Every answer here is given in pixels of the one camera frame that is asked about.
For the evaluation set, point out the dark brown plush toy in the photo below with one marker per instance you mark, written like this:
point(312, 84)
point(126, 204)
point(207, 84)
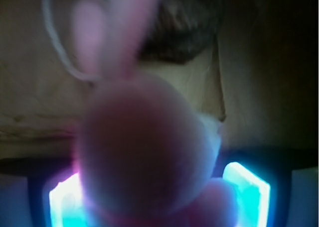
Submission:
point(183, 29)

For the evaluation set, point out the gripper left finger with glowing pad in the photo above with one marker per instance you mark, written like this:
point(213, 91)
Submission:
point(40, 193)

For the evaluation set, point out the pink plush bunny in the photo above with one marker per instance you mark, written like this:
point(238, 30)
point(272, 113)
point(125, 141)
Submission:
point(144, 156)

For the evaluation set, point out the brown paper bag liner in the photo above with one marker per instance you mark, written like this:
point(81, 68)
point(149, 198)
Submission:
point(260, 77)

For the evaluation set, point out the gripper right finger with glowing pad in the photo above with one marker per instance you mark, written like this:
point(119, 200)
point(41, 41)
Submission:
point(273, 197)

